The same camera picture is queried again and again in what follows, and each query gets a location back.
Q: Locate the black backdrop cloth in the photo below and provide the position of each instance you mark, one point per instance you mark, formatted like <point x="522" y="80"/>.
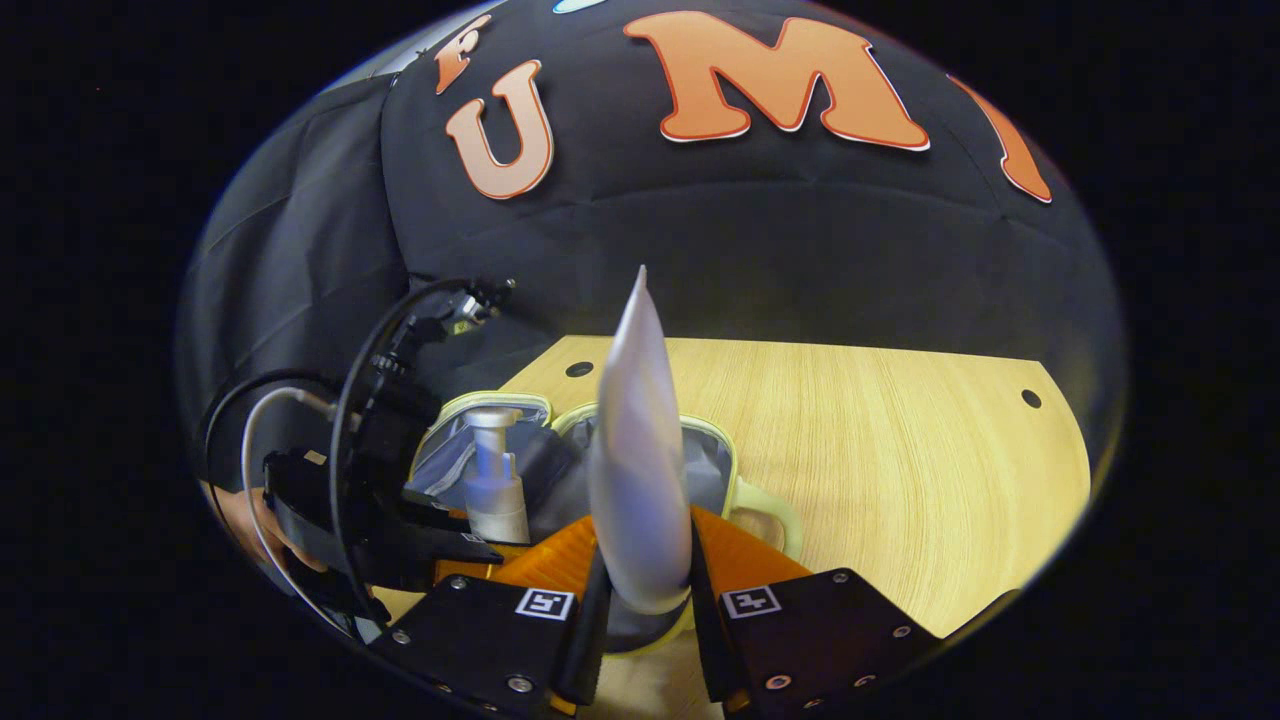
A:
<point x="800" y="250"/>

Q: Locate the white pump bottle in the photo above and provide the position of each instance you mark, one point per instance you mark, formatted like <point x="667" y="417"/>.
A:
<point x="495" y="500"/>

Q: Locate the pale yellow suitcase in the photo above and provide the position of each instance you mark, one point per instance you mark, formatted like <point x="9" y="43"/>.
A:
<point x="720" y="470"/>

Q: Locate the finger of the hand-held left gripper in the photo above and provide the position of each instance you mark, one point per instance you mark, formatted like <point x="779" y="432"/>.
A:
<point x="450" y="540"/>
<point x="465" y="572"/>

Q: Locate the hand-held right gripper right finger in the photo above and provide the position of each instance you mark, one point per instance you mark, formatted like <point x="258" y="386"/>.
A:
<point x="705" y="640"/>

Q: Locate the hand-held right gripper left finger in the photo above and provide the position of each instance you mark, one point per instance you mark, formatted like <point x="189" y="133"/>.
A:
<point x="590" y="640"/>

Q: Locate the white squeeze tube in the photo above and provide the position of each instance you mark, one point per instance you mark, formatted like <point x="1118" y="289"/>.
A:
<point x="640" y="480"/>

